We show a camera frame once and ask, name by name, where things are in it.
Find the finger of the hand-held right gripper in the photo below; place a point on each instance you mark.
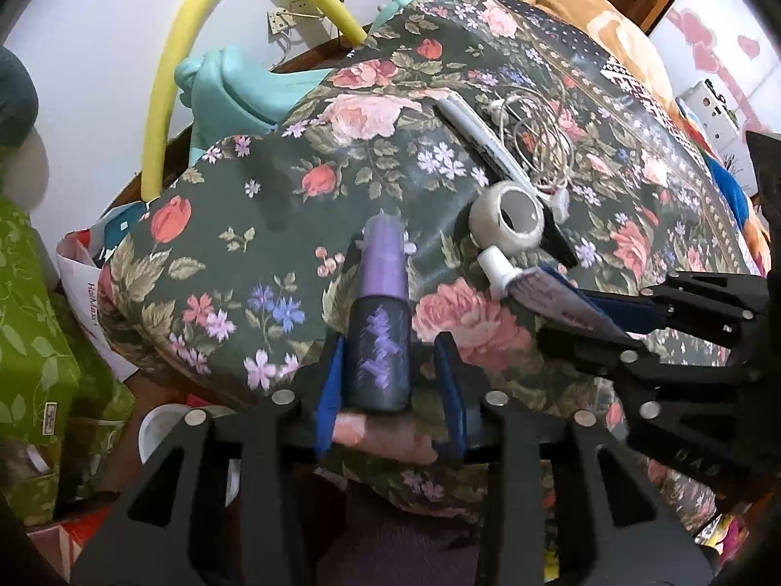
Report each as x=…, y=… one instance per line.
x=634, y=320
x=671, y=378

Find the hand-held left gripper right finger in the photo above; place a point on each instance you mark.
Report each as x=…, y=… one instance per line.
x=451, y=397

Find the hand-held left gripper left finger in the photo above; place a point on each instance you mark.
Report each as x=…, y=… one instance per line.
x=323, y=390

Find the dark bottle with purple cap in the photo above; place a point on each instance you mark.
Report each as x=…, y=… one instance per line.
x=381, y=348

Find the white squeeze tube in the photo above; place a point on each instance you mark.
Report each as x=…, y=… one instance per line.
x=549, y=296

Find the blue cloth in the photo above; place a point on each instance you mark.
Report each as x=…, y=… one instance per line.
x=726, y=189

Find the dark purple cloth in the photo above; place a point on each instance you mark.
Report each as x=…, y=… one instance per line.
x=390, y=537

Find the floral blanket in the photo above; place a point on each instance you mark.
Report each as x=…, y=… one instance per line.
x=244, y=226

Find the white tape roll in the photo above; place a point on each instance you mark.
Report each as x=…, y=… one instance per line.
x=485, y=213

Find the grey marker pen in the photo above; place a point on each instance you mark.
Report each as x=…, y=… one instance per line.
x=470, y=128

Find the teal white box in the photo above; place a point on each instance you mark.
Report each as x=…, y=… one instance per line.
x=122, y=223

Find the white plastic bag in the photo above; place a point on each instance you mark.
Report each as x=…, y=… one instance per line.
x=79, y=293

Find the red box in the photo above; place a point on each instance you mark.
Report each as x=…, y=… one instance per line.
x=73, y=531

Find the green leaf-print bag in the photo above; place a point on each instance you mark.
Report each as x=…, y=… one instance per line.
x=36, y=348

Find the teal cloth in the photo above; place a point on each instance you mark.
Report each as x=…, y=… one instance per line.
x=226, y=85

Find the yellow foam tube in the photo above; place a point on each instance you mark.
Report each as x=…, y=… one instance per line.
x=155, y=104

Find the dark teal hat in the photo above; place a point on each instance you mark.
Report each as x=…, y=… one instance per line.
x=12, y=97

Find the pink heart wall stickers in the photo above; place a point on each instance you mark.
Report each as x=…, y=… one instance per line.
x=701, y=43

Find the wall socket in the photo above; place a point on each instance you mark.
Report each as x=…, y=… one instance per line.
x=282, y=19

